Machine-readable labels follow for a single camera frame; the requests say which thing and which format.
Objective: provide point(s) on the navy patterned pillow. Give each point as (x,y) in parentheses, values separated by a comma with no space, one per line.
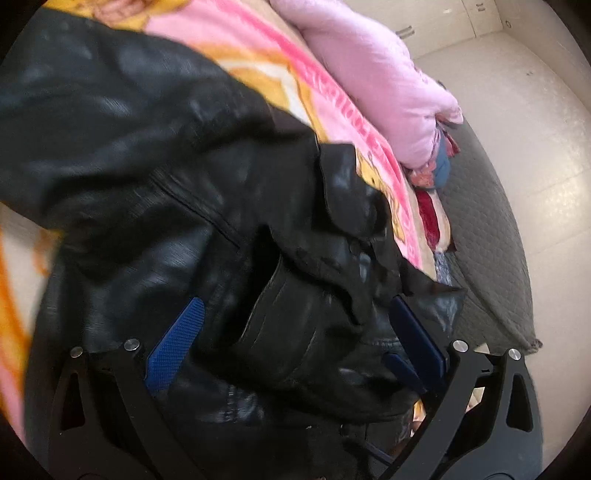
(443,269)

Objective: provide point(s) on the black leather jacket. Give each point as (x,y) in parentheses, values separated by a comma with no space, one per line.
(169,180)

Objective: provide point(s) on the pink cartoon football blanket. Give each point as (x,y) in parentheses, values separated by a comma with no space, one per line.
(253,44)

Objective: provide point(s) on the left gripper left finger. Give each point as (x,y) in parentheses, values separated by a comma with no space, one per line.
(104,423)

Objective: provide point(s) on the grey quilted headboard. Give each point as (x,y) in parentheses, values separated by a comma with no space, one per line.
(486,258)

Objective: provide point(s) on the white glossy wardrobe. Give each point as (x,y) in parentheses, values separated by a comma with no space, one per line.
(427,26)

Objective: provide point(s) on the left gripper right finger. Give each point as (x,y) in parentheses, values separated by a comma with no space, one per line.
(482,416)

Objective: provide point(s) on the red striped pillow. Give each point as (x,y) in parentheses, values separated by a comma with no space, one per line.
(437,226)

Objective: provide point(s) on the light pink quilt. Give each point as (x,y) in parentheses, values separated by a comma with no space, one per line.
(375,68)

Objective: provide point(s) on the blue floral pillow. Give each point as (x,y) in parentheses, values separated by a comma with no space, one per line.
(435,174)

